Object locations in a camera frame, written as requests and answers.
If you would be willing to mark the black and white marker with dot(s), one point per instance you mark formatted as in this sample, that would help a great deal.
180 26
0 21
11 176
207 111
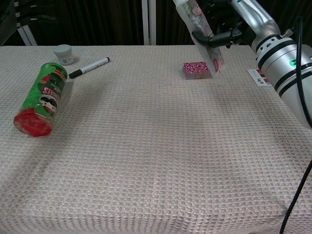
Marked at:
90 66

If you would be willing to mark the red brown picture postcard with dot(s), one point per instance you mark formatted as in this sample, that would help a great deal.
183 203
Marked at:
258 76

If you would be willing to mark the floral white toothpaste tube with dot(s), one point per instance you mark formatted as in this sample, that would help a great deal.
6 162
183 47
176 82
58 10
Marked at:
195 17

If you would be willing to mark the green Pringles can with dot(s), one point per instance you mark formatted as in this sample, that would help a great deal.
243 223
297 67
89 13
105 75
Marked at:
41 97

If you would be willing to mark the beige waffle tablecloth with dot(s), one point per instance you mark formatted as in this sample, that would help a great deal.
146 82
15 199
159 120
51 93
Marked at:
146 158

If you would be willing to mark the pink patterned card deck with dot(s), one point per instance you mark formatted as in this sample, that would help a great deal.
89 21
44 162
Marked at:
195 69

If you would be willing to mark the small white lidded jar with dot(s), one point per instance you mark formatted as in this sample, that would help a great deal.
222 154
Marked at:
64 54

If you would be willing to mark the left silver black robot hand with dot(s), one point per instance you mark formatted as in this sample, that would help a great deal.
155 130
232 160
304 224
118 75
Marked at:
7 19

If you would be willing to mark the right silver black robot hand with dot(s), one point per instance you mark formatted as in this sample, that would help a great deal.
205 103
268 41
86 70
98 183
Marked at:
256 17

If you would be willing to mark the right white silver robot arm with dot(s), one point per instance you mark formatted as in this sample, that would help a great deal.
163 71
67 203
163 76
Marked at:
282 65

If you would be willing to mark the white frame post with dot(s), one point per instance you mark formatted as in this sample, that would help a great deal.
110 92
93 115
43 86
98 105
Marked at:
145 22
152 22
28 35

